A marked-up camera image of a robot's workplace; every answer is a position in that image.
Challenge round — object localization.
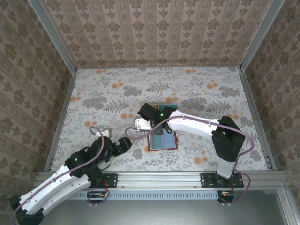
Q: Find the brown leather card holder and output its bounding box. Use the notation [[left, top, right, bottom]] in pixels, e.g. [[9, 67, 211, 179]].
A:
[[146, 131, 179, 152]]

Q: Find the black mounting plate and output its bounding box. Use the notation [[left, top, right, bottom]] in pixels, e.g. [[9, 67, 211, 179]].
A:
[[84, 172, 119, 189], [200, 172, 244, 189]]

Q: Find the black connector box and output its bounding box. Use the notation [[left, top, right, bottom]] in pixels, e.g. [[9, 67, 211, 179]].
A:
[[217, 190, 235, 203], [87, 191, 106, 203]]

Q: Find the grey metal sheet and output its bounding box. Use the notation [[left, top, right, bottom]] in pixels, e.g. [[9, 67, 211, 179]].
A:
[[35, 199, 289, 225]]

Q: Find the long purple cable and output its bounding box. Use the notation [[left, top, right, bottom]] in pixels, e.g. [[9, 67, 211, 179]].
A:
[[124, 117, 255, 169], [12, 126, 105, 225]]

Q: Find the short purple cable loop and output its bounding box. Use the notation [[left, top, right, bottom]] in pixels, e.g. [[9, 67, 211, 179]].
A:
[[86, 181, 110, 208], [219, 170, 251, 207]]

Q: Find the wide aluminium frame rail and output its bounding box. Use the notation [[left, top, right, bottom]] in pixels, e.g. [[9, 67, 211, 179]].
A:
[[32, 171, 288, 189]]

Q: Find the white slotted cable duct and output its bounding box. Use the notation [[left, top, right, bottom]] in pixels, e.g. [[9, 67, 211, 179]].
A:
[[43, 190, 235, 200]]

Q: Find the aluminium side rail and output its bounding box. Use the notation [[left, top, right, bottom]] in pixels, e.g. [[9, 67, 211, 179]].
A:
[[44, 70, 77, 172], [240, 69, 277, 171]]

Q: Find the aluminium corner post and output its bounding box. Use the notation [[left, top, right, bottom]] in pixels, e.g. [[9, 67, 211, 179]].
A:
[[26, 0, 78, 74], [239, 0, 286, 72]]

